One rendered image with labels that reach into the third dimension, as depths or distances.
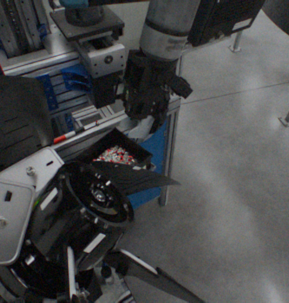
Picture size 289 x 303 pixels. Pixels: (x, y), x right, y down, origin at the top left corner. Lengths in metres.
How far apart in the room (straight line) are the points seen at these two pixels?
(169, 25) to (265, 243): 1.48
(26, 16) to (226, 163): 1.46
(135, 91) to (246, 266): 1.34
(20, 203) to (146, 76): 0.29
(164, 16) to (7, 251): 0.37
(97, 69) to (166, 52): 0.61
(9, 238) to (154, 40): 0.34
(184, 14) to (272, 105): 2.12
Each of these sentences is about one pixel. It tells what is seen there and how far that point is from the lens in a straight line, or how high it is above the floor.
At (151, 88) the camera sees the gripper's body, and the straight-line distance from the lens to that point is 0.52.
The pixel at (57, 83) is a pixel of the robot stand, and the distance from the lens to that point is 1.18.
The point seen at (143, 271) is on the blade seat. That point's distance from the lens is 0.39.
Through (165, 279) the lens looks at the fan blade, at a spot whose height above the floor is 1.14.
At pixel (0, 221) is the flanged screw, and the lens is 0.33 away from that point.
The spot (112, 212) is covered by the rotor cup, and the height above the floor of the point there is 1.22.
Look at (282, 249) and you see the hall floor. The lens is 1.79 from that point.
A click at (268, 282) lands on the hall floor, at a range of 1.69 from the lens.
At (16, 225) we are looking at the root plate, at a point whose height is 1.24.
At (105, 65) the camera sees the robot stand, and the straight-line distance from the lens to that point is 1.06.
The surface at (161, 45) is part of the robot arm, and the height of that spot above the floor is 1.30.
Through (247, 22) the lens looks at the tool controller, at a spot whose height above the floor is 1.08.
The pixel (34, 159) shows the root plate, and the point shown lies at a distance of 0.44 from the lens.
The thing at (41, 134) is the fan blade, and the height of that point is 1.21.
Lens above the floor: 1.53
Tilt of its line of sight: 51 degrees down
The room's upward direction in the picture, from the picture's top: straight up
